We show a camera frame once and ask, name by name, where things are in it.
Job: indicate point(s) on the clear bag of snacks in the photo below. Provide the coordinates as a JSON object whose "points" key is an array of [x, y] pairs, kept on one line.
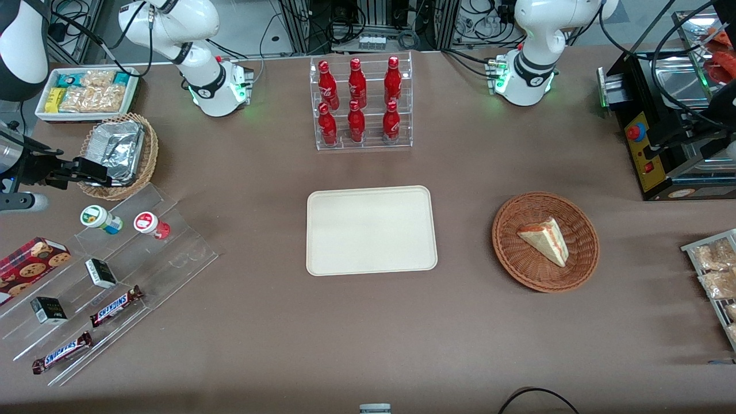
{"points": [[713, 256], [719, 284]]}

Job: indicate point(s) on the Snickers bar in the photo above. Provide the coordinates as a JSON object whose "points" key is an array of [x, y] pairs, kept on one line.
{"points": [[62, 352], [115, 306]]}

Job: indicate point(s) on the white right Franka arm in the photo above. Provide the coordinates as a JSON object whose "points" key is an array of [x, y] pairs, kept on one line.
{"points": [[201, 75]]}

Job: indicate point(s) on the teal snack packet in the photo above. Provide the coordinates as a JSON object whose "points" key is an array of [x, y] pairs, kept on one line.
{"points": [[69, 79], [121, 79]]}

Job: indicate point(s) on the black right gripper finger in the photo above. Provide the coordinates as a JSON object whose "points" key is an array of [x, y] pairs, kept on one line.
{"points": [[91, 165], [95, 179]]}

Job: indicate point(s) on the red cookie box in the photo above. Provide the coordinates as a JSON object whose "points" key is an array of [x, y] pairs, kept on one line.
{"points": [[31, 265]]}

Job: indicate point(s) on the wrapped triangle sandwich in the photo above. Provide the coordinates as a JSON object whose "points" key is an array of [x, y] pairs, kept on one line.
{"points": [[546, 240]]}

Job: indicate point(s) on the clear acrylic stepped stand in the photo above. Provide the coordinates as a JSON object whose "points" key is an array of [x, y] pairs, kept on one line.
{"points": [[172, 253]]}

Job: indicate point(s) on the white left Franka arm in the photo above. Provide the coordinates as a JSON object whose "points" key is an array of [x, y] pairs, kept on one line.
{"points": [[535, 34]]}

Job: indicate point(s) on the white power strip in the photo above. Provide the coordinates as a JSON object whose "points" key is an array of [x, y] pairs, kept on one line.
{"points": [[372, 42]]}

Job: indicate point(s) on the clear bag of crackers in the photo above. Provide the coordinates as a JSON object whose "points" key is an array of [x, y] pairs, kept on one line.
{"points": [[95, 99], [98, 78]]}

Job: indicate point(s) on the black machine with yellow panel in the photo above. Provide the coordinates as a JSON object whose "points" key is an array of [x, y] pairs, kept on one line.
{"points": [[644, 161]]}

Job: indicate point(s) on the cream plastic tray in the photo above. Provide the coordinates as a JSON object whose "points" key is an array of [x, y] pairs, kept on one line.
{"points": [[371, 230]]}

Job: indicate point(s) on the clear acrylic bottle rack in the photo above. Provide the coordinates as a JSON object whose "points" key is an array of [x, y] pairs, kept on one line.
{"points": [[374, 145]]}

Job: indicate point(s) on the white snack bin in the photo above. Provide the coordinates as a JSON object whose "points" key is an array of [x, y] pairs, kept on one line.
{"points": [[131, 98]]}

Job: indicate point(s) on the silver foil tray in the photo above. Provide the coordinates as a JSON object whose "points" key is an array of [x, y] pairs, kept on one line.
{"points": [[115, 149]]}

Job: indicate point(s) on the light wicker basket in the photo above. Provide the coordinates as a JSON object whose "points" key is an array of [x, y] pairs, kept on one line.
{"points": [[150, 155]]}

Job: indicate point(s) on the yellow snack packet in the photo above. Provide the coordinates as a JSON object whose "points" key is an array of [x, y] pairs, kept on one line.
{"points": [[54, 100]]}

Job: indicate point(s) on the red lidded gum bottle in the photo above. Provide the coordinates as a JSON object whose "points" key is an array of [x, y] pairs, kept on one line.
{"points": [[150, 224]]}

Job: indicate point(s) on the red cola bottle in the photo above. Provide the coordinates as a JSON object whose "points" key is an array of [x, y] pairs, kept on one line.
{"points": [[393, 80], [357, 83], [356, 123], [328, 86], [328, 126], [391, 122]]}

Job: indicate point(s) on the round brown wicker basket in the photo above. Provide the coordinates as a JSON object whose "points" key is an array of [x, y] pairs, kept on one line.
{"points": [[517, 259]]}

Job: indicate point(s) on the small black box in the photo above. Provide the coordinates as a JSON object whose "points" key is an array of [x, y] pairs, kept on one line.
{"points": [[48, 310], [101, 273]]}

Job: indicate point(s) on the green lidded gum bottle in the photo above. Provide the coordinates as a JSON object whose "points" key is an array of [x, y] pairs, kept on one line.
{"points": [[99, 218]]}

